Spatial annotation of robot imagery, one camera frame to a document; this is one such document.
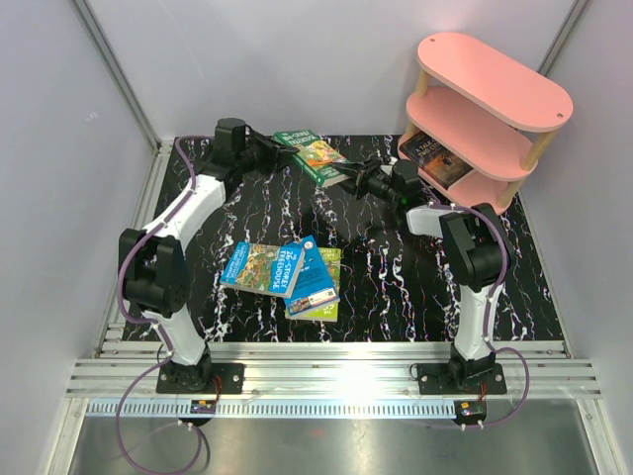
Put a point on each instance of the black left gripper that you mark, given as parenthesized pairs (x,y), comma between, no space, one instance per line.
(270,149)

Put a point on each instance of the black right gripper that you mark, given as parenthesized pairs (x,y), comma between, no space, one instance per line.
(359,169)

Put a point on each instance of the green 104-Storey Treehouse book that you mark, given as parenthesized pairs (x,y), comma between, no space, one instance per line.
(315,156)

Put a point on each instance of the Tale of Two Cities book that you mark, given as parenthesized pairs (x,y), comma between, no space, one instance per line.
(437,161)

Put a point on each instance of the blue 26-Storey Treehouse book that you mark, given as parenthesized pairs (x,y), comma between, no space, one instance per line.
(264,269)

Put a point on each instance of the pink three-tier shelf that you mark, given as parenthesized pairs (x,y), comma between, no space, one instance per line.
(493,112)

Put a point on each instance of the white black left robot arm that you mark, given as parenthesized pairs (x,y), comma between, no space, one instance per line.
(154,282)

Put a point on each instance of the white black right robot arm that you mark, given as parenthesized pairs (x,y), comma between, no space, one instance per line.
(477,251)

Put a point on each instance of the lime green book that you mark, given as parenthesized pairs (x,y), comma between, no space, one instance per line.
(327,313)

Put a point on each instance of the black marble pattern mat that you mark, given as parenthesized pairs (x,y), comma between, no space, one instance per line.
(394,287)

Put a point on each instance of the blue back-cover book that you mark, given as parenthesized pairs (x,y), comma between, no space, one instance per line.
(312,290)

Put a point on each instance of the left corner aluminium post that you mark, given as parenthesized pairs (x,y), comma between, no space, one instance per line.
(96,33)

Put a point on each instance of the corner aluminium post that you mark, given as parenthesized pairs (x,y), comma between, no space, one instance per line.
(566,31)
(96,33)

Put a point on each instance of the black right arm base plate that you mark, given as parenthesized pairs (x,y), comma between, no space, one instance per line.
(436,379)

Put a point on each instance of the right corner aluminium post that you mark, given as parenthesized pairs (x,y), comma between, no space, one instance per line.
(566,31)

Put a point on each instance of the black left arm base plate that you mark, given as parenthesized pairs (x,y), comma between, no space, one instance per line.
(223,378)

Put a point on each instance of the aluminium rail frame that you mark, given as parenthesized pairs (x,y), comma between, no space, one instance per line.
(321,369)

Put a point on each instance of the white slotted cable duct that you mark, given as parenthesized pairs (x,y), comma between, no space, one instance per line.
(433,409)

